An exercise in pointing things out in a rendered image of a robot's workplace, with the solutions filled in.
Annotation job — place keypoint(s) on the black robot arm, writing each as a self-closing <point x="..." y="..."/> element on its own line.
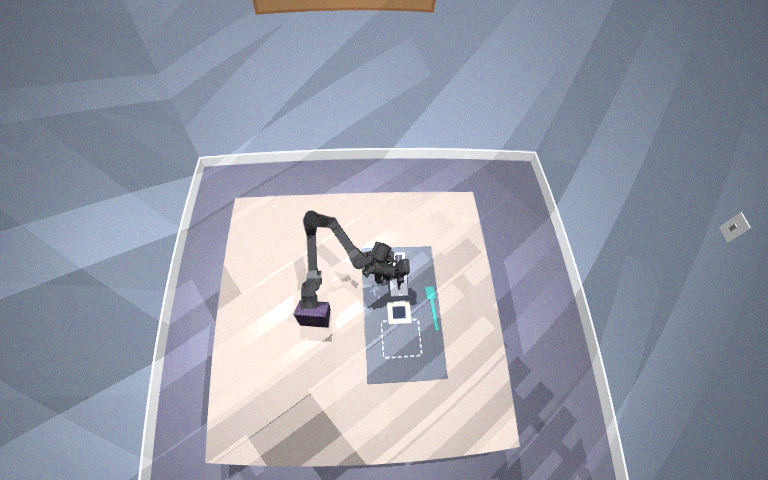
<point x="371" y="260"/>

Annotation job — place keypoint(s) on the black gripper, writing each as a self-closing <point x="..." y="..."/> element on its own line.
<point x="390" y="271"/>

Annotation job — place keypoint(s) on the teal flat bar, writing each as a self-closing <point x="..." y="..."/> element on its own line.
<point x="430" y="295"/>

